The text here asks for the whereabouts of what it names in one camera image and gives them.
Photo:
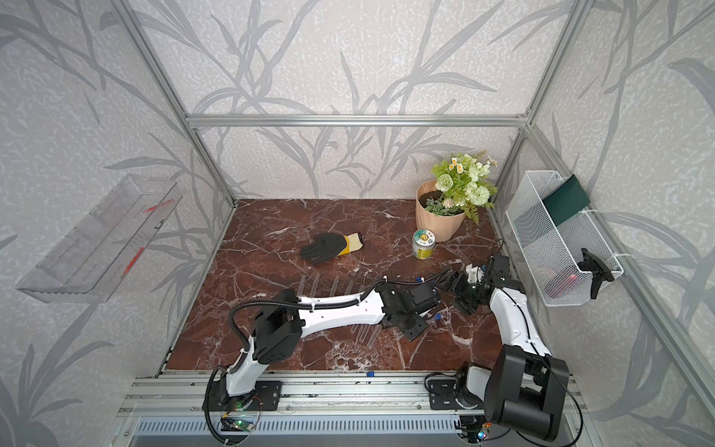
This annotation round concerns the beige flower pot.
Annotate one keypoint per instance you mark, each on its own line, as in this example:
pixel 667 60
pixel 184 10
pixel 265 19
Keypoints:
pixel 443 227

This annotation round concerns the green round tape tin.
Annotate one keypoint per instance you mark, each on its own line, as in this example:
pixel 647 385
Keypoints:
pixel 424 243

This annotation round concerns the green white artificial flowers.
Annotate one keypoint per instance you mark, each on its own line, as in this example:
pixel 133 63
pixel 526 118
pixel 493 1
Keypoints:
pixel 463 186

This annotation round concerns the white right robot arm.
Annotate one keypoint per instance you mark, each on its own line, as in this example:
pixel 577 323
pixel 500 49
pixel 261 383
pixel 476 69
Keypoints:
pixel 526 388

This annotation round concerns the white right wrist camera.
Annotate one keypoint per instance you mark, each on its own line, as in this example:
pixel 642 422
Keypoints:
pixel 474 274

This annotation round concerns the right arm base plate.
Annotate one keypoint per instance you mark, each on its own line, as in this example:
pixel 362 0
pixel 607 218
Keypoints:
pixel 443 397

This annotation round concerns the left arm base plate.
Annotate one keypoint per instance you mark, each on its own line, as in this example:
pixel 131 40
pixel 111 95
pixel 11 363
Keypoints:
pixel 264 396

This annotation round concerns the white wire mesh basket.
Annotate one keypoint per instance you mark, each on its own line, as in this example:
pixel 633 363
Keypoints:
pixel 552 252

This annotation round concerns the dark green card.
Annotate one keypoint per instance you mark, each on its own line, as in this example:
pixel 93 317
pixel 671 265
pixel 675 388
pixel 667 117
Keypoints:
pixel 566 201

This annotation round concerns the clear acrylic wall shelf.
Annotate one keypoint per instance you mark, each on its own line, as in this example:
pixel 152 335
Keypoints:
pixel 88 264

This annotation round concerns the aluminium front rail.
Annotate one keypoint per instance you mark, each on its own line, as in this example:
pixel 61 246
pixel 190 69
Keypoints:
pixel 181 393

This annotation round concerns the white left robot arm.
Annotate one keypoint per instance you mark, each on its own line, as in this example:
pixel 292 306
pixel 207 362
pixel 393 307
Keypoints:
pixel 271 330

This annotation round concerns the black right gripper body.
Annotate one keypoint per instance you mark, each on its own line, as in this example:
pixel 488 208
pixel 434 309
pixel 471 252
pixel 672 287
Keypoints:
pixel 467 294

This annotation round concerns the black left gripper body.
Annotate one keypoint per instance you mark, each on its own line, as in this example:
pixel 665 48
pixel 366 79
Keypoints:
pixel 413 328

